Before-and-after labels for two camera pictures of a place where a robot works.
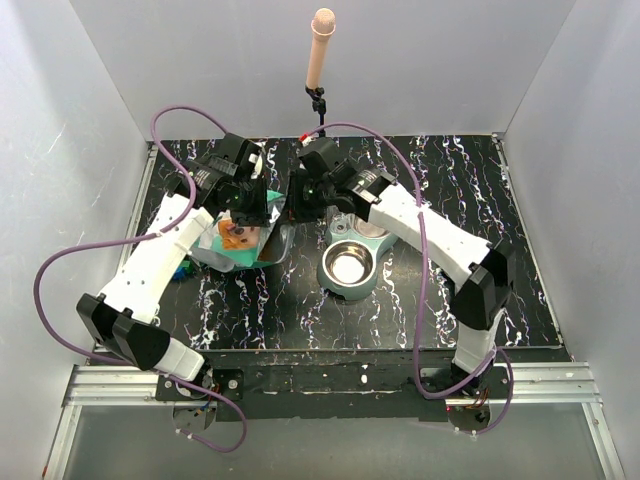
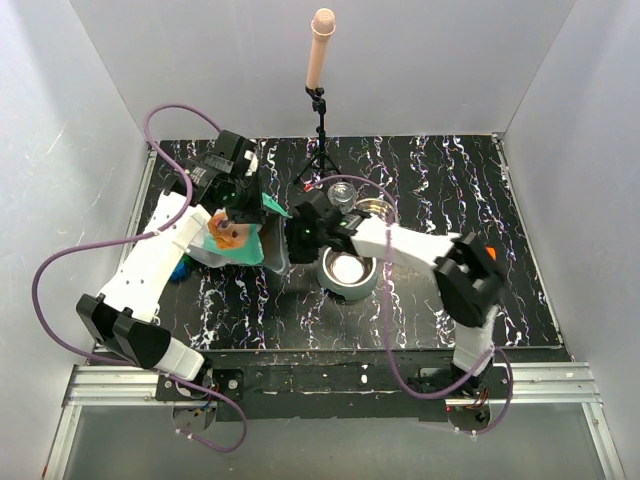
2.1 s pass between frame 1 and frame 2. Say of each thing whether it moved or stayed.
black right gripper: moved
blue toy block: stayed
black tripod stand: stayed
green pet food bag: stayed
